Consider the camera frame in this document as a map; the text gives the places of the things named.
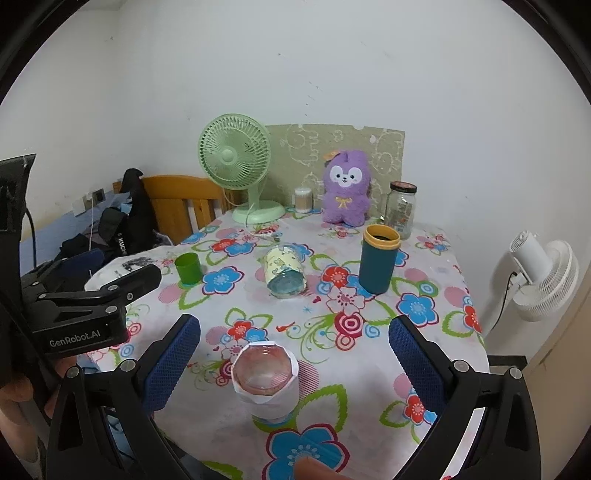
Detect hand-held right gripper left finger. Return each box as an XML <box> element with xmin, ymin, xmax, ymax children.
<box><xmin>46</xmin><ymin>314</ymin><xmax>202</xmax><ymax>480</ymax></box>

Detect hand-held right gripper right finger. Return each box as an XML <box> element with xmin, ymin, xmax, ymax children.
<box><xmin>388</xmin><ymin>315</ymin><xmax>543</xmax><ymax>480</ymax></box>

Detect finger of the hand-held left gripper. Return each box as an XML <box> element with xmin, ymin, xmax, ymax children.
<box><xmin>21</xmin><ymin>249</ymin><xmax>105</xmax><ymax>296</ymax></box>
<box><xmin>39</xmin><ymin>264</ymin><xmax>162</xmax><ymax>324</ymax></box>

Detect clear cup with white wrap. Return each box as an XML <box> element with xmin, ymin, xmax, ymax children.
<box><xmin>231</xmin><ymin>342</ymin><xmax>300</xmax><ymax>422</ymax></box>

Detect small green cup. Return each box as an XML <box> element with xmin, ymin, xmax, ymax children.
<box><xmin>174</xmin><ymin>252</ymin><xmax>203</xmax><ymax>285</ymax></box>

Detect pale yellow printed cup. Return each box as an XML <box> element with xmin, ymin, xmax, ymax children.
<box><xmin>262</xmin><ymin>246</ymin><xmax>307</xmax><ymax>299</ymax></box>

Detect person's left hand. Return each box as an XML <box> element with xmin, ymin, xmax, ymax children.
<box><xmin>0</xmin><ymin>360</ymin><xmax>63</xmax><ymax>421</ymax></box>

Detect person's right hand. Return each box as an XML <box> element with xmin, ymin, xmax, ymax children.
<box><xmin>293</xmin><ymin>456</ymin><xmax>340</xmax><ymax>480</ymax></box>

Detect dark clothes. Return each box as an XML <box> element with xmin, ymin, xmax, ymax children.
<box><xmin>54</xmin><ymin>233</ymin><xmax>109</xmax><ymax>264</ymax></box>

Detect white printed cloth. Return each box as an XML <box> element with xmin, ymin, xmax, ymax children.
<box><xmin>85</xmin><ymin>254</ymin><xmax>176</xmax><ymax>291</ymax></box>

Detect blue bed sheet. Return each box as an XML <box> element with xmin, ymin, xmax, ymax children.
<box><xmin>18</xmin><ymin>191</ymin><xmax>125</xmax><ymax>268</ymax></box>

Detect black bag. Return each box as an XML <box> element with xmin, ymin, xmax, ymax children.
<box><xmin>99</xmin><ymin>168</ymin><xmax>160</xmax><ymax>254</ymax></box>

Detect floral tablecloth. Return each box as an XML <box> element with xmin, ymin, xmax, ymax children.
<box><xmin>85</xmin><ymin>205</ymin><xmax>490</xmax><ymax>480</ymax></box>

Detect wooden chair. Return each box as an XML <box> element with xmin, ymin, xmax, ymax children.
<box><xmin>113</xmin><ymin>174</ymin><xmax>241</xmax><ymax>245</ymax></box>

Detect teal tumbler with yellow rim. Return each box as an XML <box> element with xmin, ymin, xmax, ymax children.
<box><xmin>359</xmin><ymin>224</ymin><xmax>401</xmax><ymax>295</ymax></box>

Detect glass jar with dark lid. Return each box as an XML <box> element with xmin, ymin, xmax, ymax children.
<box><xmin>385</xmin><ymin>181</ymin><xmax>417</xmax><ymax>240</ymax></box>

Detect green desk fan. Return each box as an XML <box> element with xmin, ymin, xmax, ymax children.
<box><xmin>198</xmin><ymin>114</ymin><xmax>287</xmax><ymax>225</ymax></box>

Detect white fan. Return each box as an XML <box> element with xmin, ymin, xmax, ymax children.
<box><xmin>509</xmin><ymin>231</ymin><xmax>580</xmax><ymax>322</ymax></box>

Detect purple plush toy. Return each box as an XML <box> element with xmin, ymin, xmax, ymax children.
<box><xmin>321</xmin><ymin>148</ymin><xmax>372</xmax><ymax>227</ymax></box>

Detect green patterned board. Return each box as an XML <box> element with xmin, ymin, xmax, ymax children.
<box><xmin>264</xmin><ymin>124</ymin><xmax>406</xmax><ymax>220</ymax></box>

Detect wall socket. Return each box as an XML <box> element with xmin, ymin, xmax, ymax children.
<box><xmin>74</xmin><ymin>187</ymin><xmax>106</xmax><ymax>217</ymax></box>

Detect black fan cable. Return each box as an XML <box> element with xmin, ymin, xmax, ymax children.
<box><xmin>495</xmin><ymin>270</ymin><xmax>525</xmax><ymax>340</ymax></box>

